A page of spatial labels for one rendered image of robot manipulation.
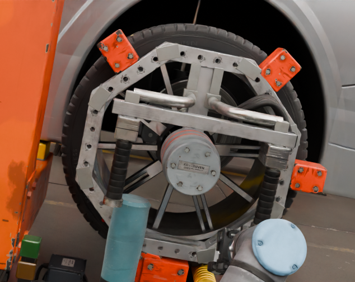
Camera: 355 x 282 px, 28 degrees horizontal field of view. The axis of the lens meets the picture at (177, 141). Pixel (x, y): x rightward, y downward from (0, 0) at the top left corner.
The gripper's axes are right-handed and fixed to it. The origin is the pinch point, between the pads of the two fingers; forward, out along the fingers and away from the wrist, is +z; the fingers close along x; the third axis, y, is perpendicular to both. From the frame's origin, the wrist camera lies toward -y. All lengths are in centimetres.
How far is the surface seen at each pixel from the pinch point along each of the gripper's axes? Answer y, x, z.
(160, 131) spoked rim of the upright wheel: 38, 11, 35
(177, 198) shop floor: 79, -53, 328
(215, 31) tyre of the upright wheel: 63, 2, 20
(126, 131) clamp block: 27.8, 22.8, 4.6
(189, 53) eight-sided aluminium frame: 53, 9, 16
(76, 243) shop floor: 26, 17, 216
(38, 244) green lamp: 1.5, 37.2, 11.3
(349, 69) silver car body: 71, -47, 46
